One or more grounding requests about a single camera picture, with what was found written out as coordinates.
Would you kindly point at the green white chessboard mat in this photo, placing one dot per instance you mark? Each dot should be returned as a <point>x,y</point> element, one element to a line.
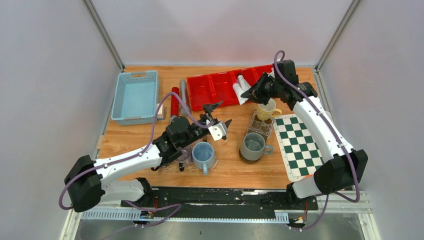
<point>300,152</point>

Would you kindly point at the white toy brick block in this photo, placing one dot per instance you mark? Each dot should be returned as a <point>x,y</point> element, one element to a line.
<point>161,115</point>

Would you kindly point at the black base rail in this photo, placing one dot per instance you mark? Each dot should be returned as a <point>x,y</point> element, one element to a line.
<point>221,203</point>

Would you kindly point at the purple grey mug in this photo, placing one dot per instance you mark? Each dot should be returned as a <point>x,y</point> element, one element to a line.
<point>185,159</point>

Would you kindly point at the left aluminium frame post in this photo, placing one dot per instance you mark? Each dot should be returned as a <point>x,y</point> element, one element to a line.
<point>94,15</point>

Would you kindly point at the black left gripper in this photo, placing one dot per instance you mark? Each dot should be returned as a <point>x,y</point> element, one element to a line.
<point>208,108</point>

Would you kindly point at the aluminium corner frame post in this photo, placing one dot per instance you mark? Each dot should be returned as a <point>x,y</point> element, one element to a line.
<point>348,15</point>

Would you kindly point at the light blue plastic basket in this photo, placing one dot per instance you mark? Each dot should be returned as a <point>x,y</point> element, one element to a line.
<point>136,97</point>

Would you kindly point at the cream yellow mug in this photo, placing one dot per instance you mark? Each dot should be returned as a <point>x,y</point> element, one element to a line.
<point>267,111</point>

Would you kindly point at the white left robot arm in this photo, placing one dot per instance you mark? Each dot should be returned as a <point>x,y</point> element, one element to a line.
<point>93,181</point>

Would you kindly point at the silver microphone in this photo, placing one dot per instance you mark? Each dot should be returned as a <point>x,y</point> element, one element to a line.
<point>184,95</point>

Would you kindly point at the grey green mug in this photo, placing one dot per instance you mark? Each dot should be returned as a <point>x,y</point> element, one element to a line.
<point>253,147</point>

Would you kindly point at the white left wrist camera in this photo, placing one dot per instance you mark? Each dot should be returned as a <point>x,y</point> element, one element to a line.
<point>218,131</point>

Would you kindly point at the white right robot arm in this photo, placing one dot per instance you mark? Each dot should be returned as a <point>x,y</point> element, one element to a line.
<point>343,165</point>

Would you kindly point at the light blue mug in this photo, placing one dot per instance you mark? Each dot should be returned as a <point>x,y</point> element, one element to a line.
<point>203,156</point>

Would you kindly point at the red glitter microphone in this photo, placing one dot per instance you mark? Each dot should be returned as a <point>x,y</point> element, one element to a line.
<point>174,111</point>

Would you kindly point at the clear textured plastic sheet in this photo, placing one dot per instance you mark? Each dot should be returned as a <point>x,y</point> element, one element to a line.
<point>261,127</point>

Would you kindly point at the white toothpaste tube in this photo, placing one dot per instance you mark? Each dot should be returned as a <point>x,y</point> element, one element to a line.
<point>240,87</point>

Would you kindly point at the red bin with toothpaste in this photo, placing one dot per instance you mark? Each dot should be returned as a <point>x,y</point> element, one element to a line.
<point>248,74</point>

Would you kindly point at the brown oval wooden tray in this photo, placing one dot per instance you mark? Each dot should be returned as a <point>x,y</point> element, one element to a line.
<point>254,144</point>

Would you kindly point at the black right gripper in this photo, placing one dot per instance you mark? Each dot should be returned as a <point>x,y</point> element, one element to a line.
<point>255,93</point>

